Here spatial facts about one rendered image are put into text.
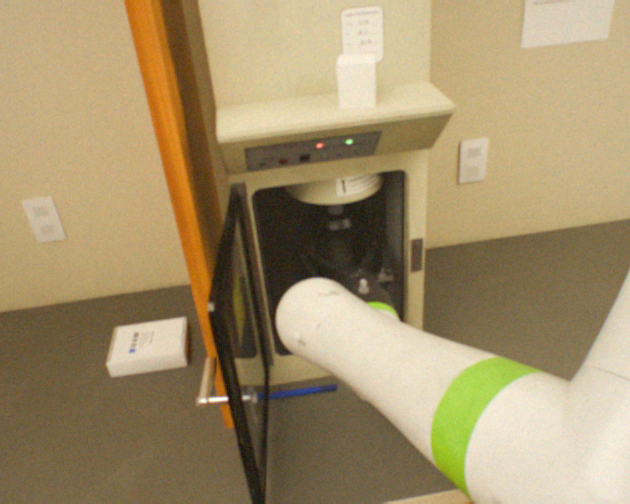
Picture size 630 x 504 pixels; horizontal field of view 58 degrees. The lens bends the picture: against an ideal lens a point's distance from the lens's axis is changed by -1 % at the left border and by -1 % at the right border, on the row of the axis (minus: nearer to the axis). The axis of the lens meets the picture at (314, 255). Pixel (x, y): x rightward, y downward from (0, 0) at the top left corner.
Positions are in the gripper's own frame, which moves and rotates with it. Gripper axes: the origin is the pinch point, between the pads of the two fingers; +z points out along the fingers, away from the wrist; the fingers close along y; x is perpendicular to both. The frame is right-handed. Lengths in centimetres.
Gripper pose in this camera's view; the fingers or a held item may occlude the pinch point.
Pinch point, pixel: (338, 239)
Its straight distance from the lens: 110.3
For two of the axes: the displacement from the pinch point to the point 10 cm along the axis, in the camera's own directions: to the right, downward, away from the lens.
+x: 0.8, 8.4, 5.4
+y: -9.9, 1.4, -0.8
